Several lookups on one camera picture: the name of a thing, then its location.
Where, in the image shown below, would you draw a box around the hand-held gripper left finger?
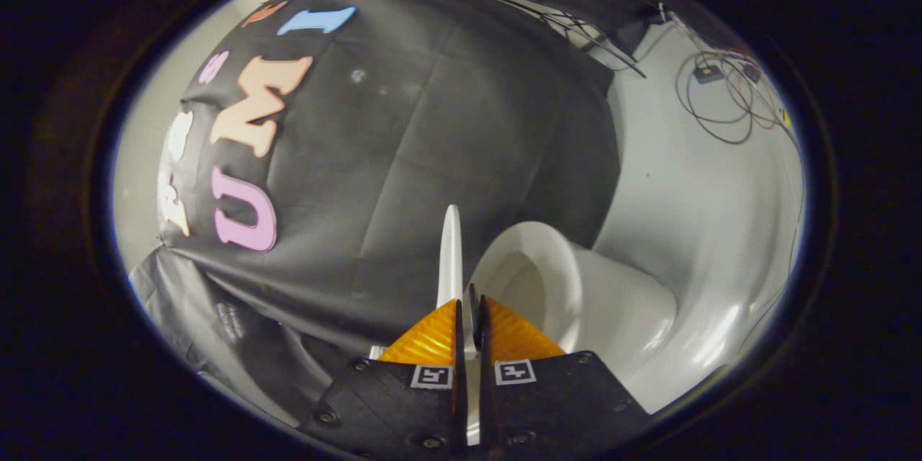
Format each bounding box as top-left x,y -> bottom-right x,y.
299,299 -> 469,458

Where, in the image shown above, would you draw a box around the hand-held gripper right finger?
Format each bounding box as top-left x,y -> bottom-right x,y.
475,294 -> 653,456

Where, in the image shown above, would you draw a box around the white toilet lid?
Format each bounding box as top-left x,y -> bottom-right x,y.
437,205 -> 482,447

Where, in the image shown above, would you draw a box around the white toilet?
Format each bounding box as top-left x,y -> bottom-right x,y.
472,221 -> 678,384

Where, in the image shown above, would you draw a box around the black backdrop cloth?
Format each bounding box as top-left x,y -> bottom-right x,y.
130,0 -> 721,426

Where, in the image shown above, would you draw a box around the black tripod stand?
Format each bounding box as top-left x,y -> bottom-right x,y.
439,0 -> 647,79

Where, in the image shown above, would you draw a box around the black floor cables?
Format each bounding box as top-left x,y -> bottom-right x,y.
673,11 -> 802,146

